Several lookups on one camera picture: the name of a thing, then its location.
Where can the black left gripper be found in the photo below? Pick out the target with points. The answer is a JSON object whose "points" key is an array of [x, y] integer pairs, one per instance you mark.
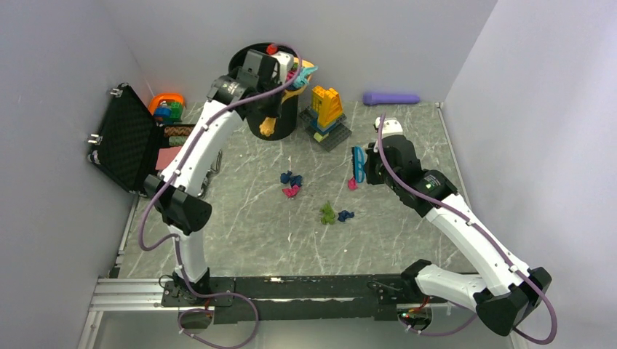
{"points": [[272, 112]]}

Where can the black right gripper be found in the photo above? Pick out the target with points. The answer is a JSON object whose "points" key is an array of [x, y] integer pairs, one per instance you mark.
{"points": [[372, 155]]}

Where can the blue brush with black bristles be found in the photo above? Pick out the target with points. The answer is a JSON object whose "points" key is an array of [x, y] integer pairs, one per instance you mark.
{"points": [[358, 164]]}

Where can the yellow slotted plastic scoop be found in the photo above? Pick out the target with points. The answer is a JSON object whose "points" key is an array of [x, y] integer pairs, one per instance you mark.
{"points": [[267, 127]]}

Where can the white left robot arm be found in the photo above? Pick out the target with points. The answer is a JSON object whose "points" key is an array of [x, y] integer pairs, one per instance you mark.
{"points": [[175, 212]]}

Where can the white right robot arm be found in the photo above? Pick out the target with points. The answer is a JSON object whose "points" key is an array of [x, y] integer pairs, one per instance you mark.
{"points": [[505, 290]]}

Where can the cyan paper scrap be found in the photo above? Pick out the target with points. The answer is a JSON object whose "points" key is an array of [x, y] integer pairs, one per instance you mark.
{"points": [[303, 76]]}

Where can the black plastic trash bin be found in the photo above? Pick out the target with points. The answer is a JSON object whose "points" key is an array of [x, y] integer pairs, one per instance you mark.
{"points": [[288, 116]]}

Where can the magenta paper scrap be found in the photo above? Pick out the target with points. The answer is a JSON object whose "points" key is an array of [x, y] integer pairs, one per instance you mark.
{"points": [[352, 184]]}

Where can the purple cylinder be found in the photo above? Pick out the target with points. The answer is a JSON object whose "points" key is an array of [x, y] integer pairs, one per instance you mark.
{"points": [[382, 98]]}

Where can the yellow toy brick building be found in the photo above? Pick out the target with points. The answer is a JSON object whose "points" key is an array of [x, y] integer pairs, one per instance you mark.
{"points": [[324, 118]]}

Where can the navy paper scrap right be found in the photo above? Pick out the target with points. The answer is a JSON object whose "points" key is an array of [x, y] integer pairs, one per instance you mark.
{"points": [[345, 215]]}

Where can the green paper scrap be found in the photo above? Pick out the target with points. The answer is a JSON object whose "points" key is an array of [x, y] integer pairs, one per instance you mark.
{"points": [[328, 215]]}

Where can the orange tape dispenser toy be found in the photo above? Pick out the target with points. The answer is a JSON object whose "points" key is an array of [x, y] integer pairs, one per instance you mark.
{"points": [[167, 108]]}

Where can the dark blue paper scrap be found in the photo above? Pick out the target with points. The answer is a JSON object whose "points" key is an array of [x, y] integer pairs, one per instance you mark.
{"points": [[291, 179]]}

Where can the pink paper scrap centre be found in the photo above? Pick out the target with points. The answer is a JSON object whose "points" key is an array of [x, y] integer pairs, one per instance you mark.
{"points": [[291, 191]]}

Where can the black poker chip case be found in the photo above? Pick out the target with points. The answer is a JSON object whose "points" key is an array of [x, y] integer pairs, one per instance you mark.
{"points": [[126, 146]]}

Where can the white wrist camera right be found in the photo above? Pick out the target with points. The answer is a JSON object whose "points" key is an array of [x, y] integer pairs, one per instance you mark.
{"points": [[389, 127]]}

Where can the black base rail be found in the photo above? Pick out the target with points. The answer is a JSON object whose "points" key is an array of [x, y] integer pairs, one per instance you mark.
{"points": [[380, 297]]}

